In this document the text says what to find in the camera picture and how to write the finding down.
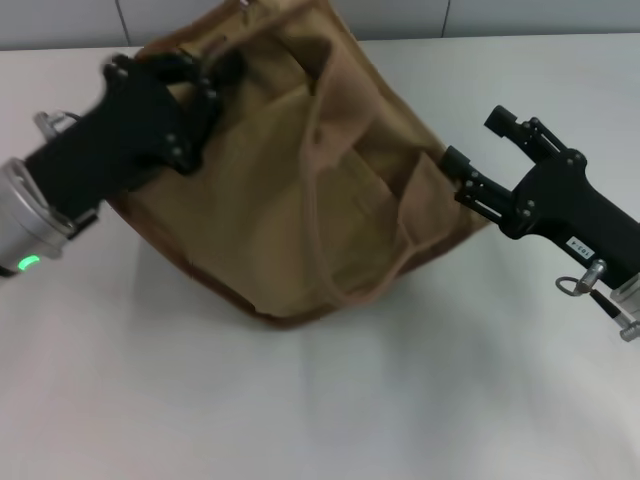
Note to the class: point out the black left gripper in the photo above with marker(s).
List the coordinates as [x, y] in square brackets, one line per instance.
[125, 135]

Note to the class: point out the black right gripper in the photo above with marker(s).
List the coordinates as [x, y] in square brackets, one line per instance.
[560, 200]

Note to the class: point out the khaki canvas food bag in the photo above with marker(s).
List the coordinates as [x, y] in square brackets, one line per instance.
[310, 190]

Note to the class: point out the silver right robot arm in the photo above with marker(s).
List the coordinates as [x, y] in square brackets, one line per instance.
[627, 295]

